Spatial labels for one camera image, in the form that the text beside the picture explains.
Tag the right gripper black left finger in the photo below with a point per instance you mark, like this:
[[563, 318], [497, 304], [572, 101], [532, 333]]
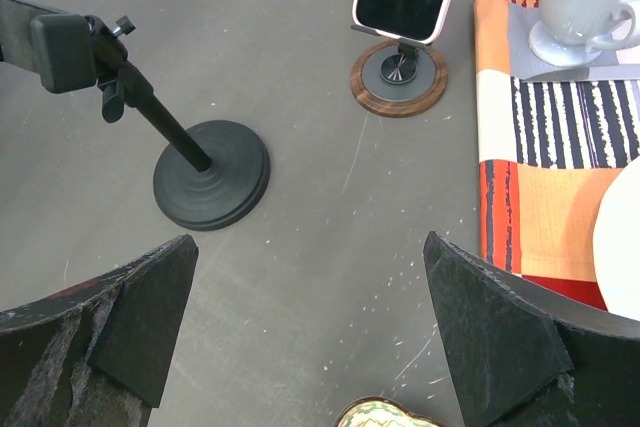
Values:
[[98, 353]]

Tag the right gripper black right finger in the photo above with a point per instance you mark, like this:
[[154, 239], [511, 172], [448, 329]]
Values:
[[522, 355]]

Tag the black round-base phone stand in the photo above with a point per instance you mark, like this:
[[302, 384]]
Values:
[[208, 177]]

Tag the grey phone stand copper base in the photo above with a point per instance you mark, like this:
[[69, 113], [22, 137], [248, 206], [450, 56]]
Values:
[[399, 78]]

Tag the floral patterned small dish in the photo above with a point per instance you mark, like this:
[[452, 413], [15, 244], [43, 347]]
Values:
[[381, 412]]

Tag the white paper plate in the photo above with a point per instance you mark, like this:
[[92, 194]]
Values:
[[616, 244]]

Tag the patterned orange placemat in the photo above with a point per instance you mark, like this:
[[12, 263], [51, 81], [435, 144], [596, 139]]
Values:
[[548, 151]]

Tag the light blue mug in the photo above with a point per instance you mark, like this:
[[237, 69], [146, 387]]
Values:
[[572, 33]]

